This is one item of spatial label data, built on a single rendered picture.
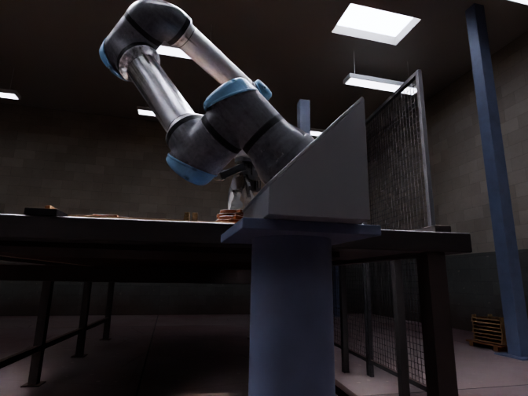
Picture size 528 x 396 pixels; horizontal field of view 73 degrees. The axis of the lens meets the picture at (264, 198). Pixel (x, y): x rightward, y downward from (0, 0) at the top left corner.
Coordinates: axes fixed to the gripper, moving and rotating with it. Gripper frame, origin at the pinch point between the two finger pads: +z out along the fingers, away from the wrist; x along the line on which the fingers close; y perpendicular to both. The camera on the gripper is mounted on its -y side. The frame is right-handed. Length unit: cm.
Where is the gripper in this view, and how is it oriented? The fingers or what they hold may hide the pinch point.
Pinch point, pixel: (238, 213)
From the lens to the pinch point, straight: 126.0
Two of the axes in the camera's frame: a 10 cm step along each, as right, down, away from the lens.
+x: -6.5, 1.6, 7.5
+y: 7.6, 1.6, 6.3
